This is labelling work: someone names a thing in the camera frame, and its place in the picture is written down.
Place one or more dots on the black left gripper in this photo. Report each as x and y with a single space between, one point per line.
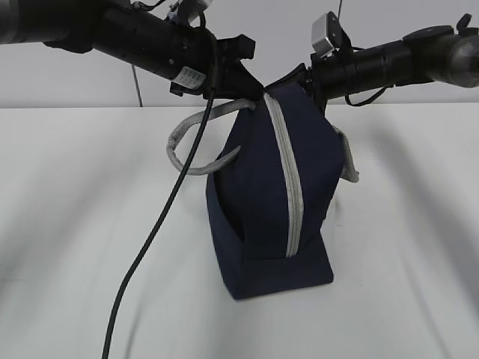
227 77

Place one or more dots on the navy insulated lunch bag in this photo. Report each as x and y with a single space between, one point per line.
269 190

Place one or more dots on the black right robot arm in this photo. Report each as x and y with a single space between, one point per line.
440 53

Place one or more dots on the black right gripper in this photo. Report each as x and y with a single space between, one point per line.
304 76

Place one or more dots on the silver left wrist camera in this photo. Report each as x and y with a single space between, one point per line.
186 11

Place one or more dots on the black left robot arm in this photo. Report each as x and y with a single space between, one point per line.
178 48

